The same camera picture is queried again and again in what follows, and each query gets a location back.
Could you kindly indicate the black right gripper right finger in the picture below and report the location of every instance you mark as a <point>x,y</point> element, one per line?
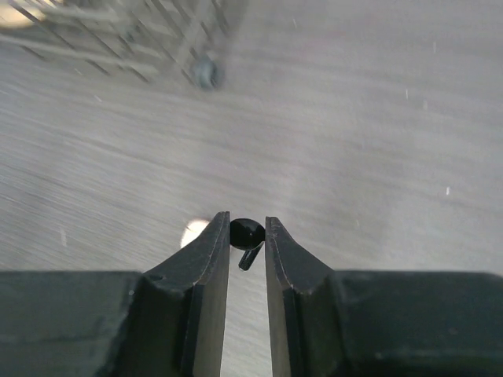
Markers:
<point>327,322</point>

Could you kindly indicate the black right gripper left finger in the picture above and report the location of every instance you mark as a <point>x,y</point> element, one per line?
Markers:
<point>168,321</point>

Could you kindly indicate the beige earbud charging case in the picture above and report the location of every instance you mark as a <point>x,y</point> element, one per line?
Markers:
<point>192,230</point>

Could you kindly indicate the black earbud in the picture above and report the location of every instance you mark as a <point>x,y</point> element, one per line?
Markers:
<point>248,236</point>

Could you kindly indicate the grey wire dish rack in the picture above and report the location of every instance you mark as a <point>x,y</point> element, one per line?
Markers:
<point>148,40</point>

